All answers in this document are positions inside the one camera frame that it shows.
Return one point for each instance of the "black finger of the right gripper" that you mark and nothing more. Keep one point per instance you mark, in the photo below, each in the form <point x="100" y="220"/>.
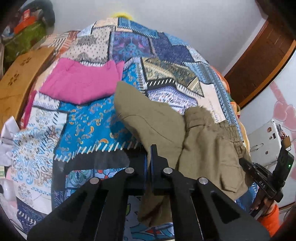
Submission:
<point x="255" y="170"/>

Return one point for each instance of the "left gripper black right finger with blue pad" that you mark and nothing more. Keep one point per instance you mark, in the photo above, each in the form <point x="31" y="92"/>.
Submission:
<point x="200" y="210"/>

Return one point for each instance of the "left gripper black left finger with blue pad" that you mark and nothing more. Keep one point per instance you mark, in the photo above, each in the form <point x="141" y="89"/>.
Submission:
<point x="97" y="210"/>

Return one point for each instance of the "olive khaki pants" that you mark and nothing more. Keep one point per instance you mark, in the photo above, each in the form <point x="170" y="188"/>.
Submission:
<point x="193" y="143"/>

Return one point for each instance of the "orange sleeve forearm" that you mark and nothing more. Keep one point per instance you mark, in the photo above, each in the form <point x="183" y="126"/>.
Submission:
<point x="271" y="221"/>

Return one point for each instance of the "person's right hand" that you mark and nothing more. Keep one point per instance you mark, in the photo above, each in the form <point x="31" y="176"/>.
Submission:
<point x="260" y="203"/>

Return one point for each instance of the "white hard suitcase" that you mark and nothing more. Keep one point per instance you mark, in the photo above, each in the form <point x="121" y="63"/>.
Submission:
<point x="267" y="141"/>

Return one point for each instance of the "orange blanket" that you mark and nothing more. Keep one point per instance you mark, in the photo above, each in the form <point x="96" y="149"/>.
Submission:
<point x="233" y="101"/>

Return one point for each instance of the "white wardrobe pink hearts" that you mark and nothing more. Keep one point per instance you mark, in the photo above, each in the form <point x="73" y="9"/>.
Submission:
<point x="276" y="102"/>

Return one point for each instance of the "white paper pile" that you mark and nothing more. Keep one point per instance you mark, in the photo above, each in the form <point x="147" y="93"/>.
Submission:
<point x="10" y="128"/>

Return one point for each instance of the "pink folded garment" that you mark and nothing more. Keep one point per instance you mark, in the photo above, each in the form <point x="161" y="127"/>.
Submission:
<point x="72" y="82"/>

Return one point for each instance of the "wooden carved headboard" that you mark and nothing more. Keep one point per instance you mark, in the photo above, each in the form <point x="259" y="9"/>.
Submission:
<point x="18" y="80"/>

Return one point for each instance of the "yellow pillow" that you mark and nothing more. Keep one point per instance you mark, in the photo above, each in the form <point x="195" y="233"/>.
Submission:
<point x="122" y="15"/>

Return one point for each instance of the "brown wooden door frame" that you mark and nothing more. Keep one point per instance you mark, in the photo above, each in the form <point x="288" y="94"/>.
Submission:
<point x="261" y="62"/>

